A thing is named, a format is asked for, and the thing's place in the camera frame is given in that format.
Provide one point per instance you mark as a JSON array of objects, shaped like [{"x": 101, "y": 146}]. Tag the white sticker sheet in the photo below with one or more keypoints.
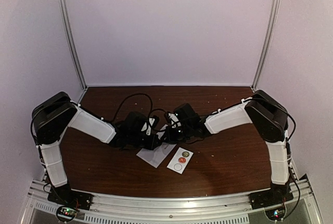
[{"x": 174, "y": 165}]

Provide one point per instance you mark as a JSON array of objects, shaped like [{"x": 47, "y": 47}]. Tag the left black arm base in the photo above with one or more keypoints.
[{"x": 64, "y": 195}]

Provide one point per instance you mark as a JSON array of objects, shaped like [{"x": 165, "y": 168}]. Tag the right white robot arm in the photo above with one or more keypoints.
[{"x": 269, "y": 118}]

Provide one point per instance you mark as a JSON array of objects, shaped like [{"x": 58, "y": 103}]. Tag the pale blue envelope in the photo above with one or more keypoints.
[{"x": 156, "y": 157}]

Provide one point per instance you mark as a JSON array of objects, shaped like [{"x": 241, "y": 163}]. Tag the left circuit board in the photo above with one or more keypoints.
[{"x": 66, "y": 213}]

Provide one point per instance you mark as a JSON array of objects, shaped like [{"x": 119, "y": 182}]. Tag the green round sticker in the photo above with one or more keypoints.
[{"x": 185, "y": 154}]

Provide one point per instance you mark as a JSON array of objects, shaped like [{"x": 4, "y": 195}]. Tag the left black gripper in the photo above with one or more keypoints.
[{"x": 154, "y": 138}]

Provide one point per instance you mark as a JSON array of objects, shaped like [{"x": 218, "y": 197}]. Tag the right circuit board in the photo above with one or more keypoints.
[{"x": 275, "y": 214}]

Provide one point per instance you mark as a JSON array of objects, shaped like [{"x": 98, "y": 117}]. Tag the aluminium front rail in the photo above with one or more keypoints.
[{"x": 233, "y": 208}]

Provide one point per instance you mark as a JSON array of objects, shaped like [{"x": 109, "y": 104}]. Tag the orange round sticker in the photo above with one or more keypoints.
[{"x": 182, "y": 160}]

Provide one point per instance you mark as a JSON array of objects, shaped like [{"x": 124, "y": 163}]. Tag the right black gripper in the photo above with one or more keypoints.
[{"x": 170, "y": 137}]

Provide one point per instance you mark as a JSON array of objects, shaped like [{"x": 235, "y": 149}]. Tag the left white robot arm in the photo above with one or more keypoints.
[{"x": 51, "y": 120}]

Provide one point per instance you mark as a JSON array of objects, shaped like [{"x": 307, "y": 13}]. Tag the circuit board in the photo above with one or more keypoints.
[
  {"x": 66, "y": 213},
  {"x": 275, "y": 214}
]

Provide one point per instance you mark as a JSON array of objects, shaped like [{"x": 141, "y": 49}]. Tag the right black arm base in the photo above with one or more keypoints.
[{"x": 277, "y": 194}]

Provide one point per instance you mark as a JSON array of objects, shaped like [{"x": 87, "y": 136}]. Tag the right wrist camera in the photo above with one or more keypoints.
[{"x": 172, "y": 119}]

